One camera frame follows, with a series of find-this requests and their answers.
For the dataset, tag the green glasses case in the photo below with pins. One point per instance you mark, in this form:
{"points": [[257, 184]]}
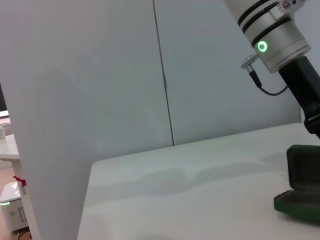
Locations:
{"points": [[300, 207]]}

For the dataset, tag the black monitor screen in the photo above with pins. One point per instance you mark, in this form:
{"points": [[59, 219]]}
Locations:
{"points": [[2, 100]]}

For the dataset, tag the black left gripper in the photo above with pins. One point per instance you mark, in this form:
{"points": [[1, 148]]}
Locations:
{"points": [[300, 82]]}

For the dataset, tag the white box device green light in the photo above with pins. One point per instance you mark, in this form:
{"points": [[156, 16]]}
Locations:
{"points": [[10, 212]]}

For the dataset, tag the white background desk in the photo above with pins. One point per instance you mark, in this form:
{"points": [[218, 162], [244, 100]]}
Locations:
{"points": [[10, 150]]}

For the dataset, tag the red ribbon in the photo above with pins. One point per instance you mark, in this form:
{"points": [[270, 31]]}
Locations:
{"points": [[20, 180]]}

